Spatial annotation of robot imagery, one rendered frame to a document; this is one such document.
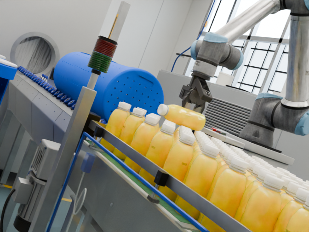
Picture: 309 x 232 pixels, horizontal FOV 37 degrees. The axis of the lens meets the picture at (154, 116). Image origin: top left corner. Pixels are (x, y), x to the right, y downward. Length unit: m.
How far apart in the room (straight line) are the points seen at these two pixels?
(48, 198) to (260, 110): 1.41
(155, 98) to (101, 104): 0.24
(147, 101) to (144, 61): 5.65
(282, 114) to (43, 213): 1.42
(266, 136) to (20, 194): 1.36
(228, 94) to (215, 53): 2.27
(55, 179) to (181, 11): 6.62
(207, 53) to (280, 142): 1.80
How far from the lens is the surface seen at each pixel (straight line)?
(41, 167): 1.64
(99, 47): 1.38
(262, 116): 2.51
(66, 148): 1.41
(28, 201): 1.70
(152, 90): 1.97
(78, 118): 1.40
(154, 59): 7.69
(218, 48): 1.80
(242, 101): 3.88
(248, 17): 2.18
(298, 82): 2.38
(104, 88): 1.91
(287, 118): 2.44
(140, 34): 7.55
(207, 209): 1.02
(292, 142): 3.57
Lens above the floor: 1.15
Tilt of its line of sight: 3 degrees down
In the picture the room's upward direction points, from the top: 21 degrees clockwise
